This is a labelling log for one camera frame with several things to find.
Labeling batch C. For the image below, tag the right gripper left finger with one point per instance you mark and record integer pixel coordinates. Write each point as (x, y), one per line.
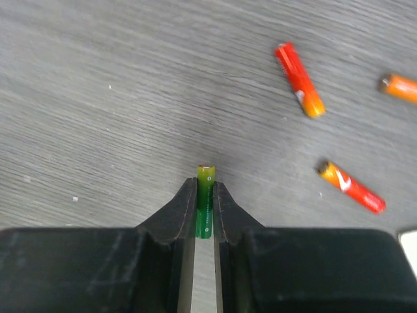
(147, 268)

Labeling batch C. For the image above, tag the orange battery pair left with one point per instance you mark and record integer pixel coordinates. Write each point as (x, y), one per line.
(399, 87)

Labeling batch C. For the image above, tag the red orange battery centre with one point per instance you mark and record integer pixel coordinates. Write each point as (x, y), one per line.
(298, 78)

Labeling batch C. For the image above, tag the green battery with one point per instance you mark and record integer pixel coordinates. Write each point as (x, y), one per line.
(205, 185)

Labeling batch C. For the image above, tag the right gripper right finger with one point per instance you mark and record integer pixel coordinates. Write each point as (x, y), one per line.
(262, 269)

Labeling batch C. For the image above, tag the red orange battery lower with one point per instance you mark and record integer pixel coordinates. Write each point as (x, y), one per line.
(351, 187)

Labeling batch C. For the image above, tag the white remote battery cover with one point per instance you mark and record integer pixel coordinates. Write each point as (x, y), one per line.
(408, 241)

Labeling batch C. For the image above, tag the red orange battery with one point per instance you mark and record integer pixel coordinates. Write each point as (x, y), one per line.
(298, 78)
(351, 187)

